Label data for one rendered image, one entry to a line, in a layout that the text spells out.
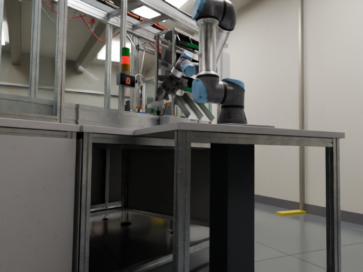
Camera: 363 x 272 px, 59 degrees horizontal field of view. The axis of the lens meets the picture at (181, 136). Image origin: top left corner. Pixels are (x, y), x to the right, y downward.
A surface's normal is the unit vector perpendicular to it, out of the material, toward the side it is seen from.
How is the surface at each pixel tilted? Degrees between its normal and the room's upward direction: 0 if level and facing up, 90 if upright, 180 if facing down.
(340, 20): 90
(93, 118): 90
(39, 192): 90
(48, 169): 90
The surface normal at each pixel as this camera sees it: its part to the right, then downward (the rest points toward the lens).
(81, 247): 0.79, -0.02
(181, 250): 0.45, -0.04
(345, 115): -0.89, -0.04
